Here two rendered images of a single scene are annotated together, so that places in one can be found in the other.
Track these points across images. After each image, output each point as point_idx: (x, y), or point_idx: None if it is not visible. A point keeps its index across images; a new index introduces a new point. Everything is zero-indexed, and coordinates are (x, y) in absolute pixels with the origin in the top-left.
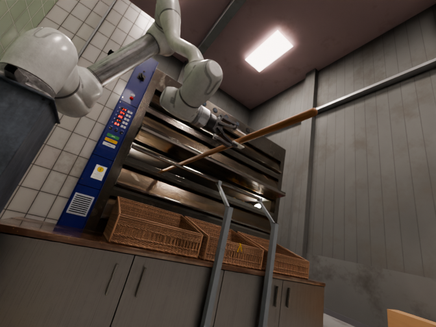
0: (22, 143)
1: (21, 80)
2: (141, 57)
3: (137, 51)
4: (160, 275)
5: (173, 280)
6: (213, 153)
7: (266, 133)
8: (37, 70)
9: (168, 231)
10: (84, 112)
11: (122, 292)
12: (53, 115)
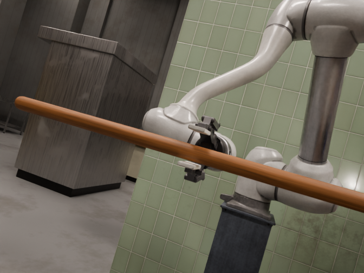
0: (213, 243)
1: (229, 199)
2: (314, 93)
3: (309, 93)
4: None
5: None
6: (320, 200)
7: (103, 134)
8: (236, 187)
9: None
10: (312, 203)
11: None
12: (251, 218)
